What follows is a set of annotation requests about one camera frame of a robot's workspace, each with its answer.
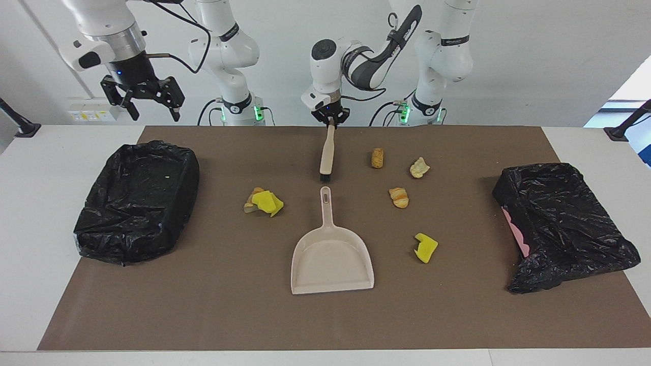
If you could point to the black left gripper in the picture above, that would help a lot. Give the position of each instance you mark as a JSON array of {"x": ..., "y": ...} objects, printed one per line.
[{"x": 330, "y": 113}]

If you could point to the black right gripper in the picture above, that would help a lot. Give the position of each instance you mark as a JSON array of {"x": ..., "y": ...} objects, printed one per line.
[{"x": 132, "y": 76}]

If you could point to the beige hand brush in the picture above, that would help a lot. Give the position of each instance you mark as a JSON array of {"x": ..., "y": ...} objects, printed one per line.
[{"x": 326, "y": 155}]

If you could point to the brown bread roll toy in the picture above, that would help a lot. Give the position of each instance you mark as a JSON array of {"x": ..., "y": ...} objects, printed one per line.
[{"x": 377, "y": 158}]

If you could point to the pale pastry toy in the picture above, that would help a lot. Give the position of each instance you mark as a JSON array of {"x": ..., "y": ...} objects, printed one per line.
[{"x": 419, "y": 168}]

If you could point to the striped orange croissant toy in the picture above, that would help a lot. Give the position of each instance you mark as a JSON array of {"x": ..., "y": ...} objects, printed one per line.
[
  {"x": 399, "y": 198},
  {"x": 248, "y": 207}
]

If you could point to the yellow sponge piece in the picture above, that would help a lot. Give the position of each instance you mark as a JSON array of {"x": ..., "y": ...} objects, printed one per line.
[
  {"x": 264, "y": 202},
  {"x": 425, "y": 249}
]

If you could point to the beige plastic dustpan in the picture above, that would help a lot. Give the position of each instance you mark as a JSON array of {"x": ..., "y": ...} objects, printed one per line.
[{"x": 330, "y": 259}]

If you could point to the left black-lined bin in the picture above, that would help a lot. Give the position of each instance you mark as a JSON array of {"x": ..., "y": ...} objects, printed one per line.
[{"x": 137, "y": 203}]

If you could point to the black-lined bin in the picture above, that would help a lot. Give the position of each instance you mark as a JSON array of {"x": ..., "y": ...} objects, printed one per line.
[
  {"x": 559, "y": 223},
  {"x": 137, "y": 203}
]

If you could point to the pink plastic bin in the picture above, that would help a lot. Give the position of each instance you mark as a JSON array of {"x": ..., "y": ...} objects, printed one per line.
[{"x": 519, "y": 239}]

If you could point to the right black-lined bin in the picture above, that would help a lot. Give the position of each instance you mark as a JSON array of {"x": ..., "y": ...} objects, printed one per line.
[{"x": 559, "y": 223}]

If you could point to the black clamp stand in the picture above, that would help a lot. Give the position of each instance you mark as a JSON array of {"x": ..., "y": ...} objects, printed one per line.
[
  {"x": 618, "y": 133},
  {"x": 25, "y": 128}
]

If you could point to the brown table mat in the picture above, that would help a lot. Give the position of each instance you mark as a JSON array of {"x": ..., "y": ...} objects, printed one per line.
[{"x": 254, "y": 305}]

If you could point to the white wall power outlet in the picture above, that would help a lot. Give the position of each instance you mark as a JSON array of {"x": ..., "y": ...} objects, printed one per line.
[{"x": 91, "y": 112}]

